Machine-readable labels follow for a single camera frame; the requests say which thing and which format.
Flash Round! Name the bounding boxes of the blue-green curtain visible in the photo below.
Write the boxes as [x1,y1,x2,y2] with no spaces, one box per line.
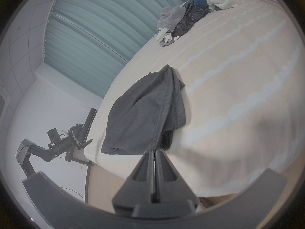
[51,0,191,61]
[44,16,129,99]

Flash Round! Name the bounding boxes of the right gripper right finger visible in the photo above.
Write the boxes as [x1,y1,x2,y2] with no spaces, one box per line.
[155,150,199,212]

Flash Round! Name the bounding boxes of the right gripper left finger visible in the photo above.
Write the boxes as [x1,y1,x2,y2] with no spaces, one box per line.
[112,150,155,212]

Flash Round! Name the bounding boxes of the bed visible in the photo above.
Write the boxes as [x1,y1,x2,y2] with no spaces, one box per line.
[84,0,303,210]

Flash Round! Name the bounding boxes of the black T-shirt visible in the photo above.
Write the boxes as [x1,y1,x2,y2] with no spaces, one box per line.
[101,65,187,156]

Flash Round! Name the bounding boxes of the black cable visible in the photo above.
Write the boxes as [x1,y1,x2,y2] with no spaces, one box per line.
[60,187,85,202]

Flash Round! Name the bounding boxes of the pile of clothes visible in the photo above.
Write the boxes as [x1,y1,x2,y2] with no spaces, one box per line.
[156,0,239,47]

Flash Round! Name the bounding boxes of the ceiling air conditioner vent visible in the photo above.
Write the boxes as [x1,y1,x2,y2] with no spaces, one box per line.
[0,85,11,119]

